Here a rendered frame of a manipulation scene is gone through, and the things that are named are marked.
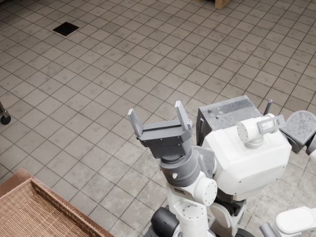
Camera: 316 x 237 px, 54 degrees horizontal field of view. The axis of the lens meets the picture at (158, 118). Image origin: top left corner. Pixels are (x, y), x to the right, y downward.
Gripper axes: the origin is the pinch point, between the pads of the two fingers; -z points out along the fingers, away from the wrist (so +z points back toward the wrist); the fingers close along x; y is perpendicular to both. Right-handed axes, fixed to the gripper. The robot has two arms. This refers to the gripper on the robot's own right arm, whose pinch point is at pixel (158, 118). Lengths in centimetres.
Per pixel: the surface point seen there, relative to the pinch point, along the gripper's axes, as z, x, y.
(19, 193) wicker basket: 60, -111, -33
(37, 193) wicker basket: 72, -112, -41
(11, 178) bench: 64, -130, -47
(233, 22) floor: 131, -19, -349
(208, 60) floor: 132, -46, -265
